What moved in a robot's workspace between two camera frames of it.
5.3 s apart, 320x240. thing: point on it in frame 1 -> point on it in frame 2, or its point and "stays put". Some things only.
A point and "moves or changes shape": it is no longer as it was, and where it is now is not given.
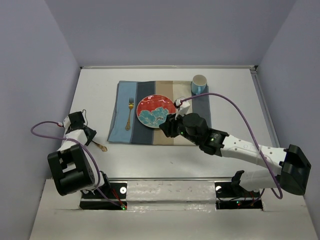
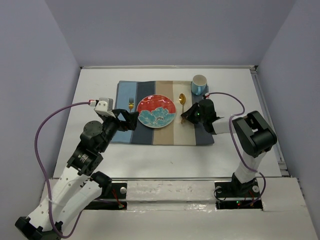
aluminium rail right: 272,130 stays put
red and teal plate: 152,110 stays put
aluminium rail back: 170,67 stays put
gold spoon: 104,148 moves or changes shape
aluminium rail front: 168,179 stays put
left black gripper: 92,133 -> 131,118
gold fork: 131,106 stays put
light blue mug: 198,84 stays put
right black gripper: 169,125 -> 188,114
